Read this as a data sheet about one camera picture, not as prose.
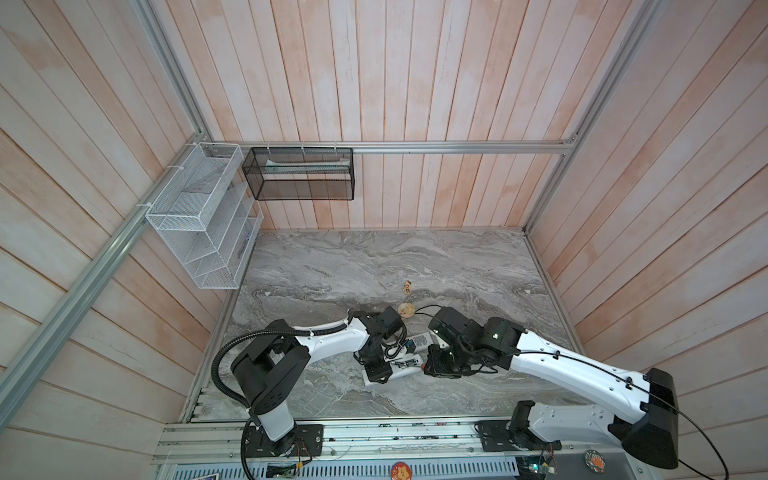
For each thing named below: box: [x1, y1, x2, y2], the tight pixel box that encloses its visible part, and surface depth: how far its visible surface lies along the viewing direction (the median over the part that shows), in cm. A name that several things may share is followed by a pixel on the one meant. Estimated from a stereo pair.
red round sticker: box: [391, 461, 413, 480], surface depth 70 cm
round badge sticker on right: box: [584, 449, 607, 474], surface depth 71 cm
